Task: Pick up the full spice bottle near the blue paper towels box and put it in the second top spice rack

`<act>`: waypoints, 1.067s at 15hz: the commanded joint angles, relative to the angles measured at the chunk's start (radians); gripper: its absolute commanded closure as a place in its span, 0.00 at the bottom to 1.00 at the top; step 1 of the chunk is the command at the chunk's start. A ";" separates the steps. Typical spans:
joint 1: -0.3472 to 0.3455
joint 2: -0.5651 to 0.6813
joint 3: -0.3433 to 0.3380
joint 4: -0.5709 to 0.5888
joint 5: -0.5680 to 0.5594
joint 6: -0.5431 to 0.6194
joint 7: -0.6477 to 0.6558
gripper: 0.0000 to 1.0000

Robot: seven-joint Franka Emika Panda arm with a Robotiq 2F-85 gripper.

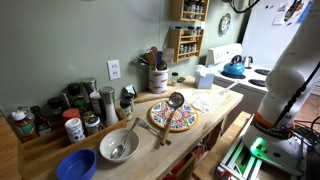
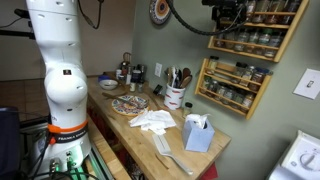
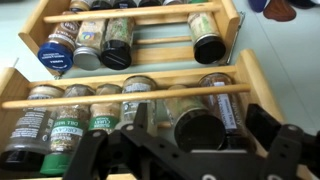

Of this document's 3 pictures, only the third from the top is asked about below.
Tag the glass spice jar white label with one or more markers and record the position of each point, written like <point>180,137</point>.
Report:
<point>128,111</point>

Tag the dark spice jar black lid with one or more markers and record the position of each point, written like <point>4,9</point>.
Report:
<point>26,133</point>

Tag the spice jar silver lid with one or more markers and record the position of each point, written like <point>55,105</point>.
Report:
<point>86,58</point>

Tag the blue silicone spatula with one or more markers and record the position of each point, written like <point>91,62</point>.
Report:
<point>257,5</point>

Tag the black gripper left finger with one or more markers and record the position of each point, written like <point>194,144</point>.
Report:
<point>90,150</point>

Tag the spice jar blue lid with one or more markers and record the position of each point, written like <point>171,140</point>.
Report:
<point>55,56</point>

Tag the oregano jar green lid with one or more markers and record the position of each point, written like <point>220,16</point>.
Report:
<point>66,133</point>

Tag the reddish brown spice jar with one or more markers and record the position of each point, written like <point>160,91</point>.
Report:
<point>230,110</point>

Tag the glass spice bottle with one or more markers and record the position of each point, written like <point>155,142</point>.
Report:
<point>200,133</point>

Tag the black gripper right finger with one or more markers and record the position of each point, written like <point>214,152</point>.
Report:
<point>283,146</point>

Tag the curry spice jar green label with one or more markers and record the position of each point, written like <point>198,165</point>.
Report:
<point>105,115</point>

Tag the wooden spice rack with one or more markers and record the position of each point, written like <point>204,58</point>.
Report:
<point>253,76</point>
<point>160,55</point>

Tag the dark kitchen utensil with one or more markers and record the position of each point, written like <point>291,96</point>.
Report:
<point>305,3</point>

